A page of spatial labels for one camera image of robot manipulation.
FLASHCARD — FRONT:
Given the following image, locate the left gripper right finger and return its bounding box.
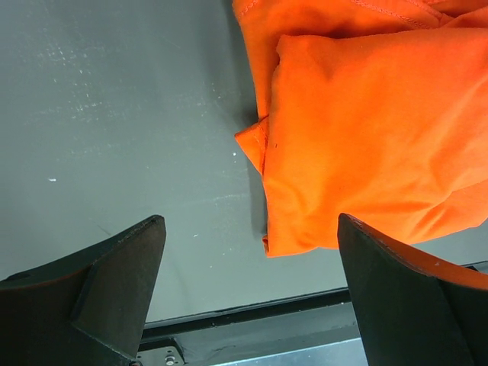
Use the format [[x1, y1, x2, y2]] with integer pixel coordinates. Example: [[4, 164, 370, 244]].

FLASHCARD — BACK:
[[338, 213, 487, 365]]

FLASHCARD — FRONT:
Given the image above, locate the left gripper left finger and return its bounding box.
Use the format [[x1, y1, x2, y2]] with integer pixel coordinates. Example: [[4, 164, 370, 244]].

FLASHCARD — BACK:
[[1, 215, 166, 365]]

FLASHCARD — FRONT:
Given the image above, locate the orange t-shirt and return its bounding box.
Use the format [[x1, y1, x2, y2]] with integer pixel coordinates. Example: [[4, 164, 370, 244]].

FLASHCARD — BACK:
[[233, 1, 487, 257]]

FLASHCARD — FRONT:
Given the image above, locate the aluminium rail frame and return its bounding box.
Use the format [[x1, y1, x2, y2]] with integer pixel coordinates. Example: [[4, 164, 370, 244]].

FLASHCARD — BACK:
[[220, 338, 368, 366]]

